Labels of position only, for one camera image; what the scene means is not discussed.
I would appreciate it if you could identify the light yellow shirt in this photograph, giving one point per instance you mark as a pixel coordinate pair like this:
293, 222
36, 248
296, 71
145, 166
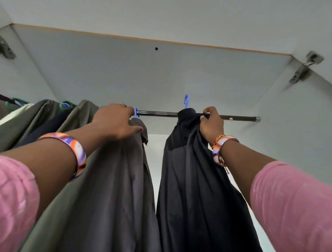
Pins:
13, 114

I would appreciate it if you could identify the person's right forearm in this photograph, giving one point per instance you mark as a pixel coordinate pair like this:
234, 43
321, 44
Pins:
249, 166

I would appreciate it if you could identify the black NASA t-shirt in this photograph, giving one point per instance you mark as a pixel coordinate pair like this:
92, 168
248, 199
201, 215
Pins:
49, 124

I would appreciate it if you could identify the olive green button shirt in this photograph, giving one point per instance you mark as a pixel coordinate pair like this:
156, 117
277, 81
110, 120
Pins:
57, 207

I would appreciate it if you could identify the olive green t-shirt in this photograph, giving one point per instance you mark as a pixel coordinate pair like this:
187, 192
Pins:
31, 122

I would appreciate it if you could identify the person's right hand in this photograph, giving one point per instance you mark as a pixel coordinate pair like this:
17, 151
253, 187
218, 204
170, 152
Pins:
211, 127

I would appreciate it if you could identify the striped orange purple bangle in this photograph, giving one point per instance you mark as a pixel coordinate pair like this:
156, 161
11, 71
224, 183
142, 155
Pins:
78, 150

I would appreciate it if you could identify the dark metal wardrobe rod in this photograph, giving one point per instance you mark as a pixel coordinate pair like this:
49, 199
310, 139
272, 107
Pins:
238, 118

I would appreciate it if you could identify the blue plastic hanger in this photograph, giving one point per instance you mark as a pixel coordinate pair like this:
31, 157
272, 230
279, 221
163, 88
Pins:
186, 100
136, 112

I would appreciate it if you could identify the striped white purple bangle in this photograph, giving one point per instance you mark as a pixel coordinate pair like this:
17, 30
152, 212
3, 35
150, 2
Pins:
220, 148

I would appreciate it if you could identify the person's left hand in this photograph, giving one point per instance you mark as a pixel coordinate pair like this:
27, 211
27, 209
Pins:
116, 122

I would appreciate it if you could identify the grey button shirt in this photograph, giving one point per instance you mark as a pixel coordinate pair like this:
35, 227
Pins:
119, 197

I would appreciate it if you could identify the person's left forearm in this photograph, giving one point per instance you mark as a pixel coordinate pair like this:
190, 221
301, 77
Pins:
46, 166

